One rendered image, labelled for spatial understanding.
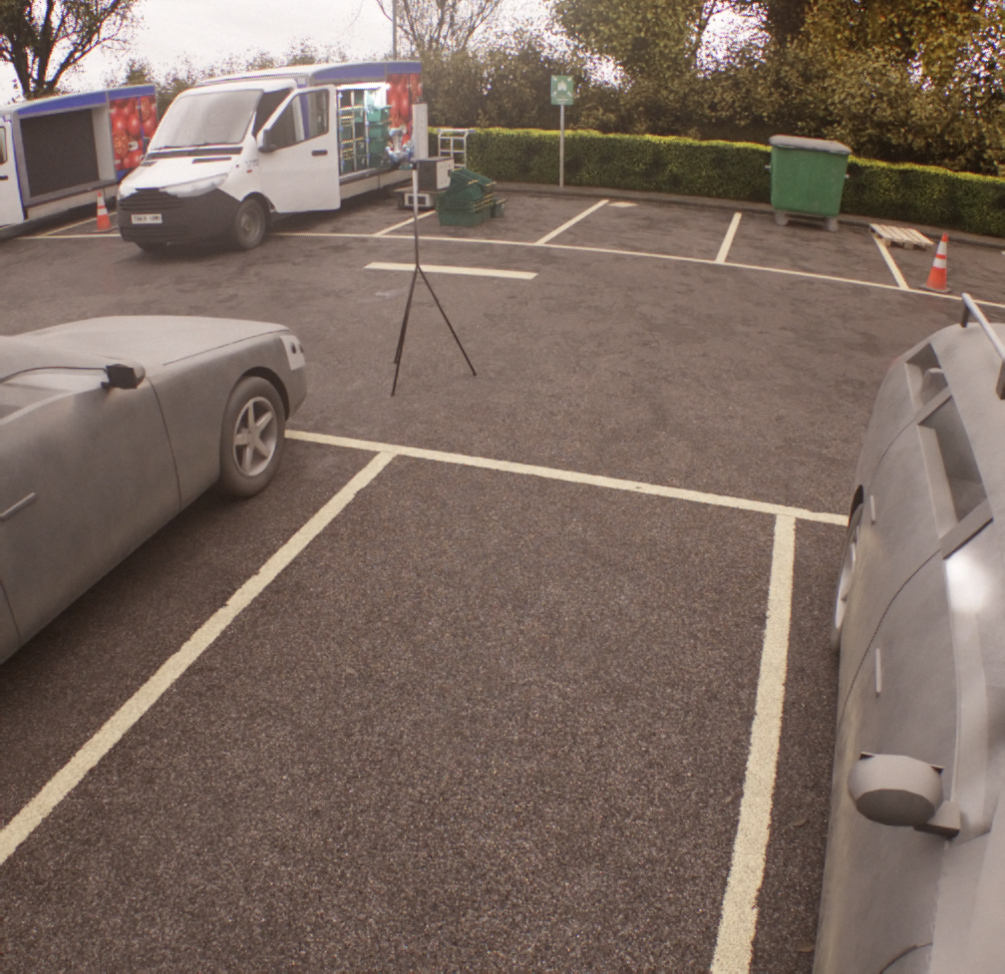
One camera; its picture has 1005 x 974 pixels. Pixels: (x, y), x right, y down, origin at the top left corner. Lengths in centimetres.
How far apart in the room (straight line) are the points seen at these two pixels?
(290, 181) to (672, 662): 926
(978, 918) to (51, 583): 320
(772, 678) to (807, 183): 1099
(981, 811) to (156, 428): 343
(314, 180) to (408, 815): 964
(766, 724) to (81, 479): 286
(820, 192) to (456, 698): 1159
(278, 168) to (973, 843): 1095
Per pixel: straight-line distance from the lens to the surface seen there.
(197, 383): 412
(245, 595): 389
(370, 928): 257
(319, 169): 1144
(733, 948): 259
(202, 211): 1096
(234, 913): 268
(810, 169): 1367
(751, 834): 286
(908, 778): 156
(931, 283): 1076
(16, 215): 1511
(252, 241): 1155
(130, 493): 377
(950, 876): 162
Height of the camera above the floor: 217
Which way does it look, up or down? 29 degrees down
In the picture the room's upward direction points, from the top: straight up
